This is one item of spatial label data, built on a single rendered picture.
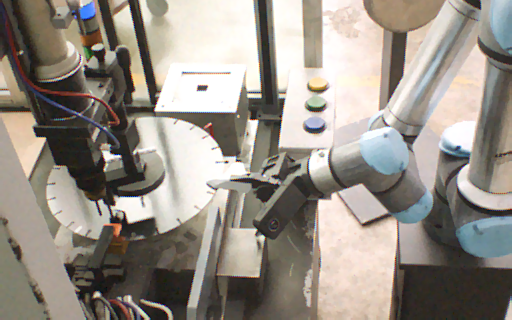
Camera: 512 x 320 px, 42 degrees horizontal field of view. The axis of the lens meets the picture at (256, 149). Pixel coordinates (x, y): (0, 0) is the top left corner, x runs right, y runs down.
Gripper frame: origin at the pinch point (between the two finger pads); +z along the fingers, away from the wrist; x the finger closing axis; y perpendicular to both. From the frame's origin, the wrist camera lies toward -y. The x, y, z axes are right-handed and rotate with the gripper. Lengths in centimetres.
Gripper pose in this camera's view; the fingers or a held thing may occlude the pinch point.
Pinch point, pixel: (229, 212)
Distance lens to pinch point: 125.2
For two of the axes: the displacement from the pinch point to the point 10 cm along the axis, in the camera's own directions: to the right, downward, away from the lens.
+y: 2.8, -6.5, 7.1
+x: -5.9, -6.9, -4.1
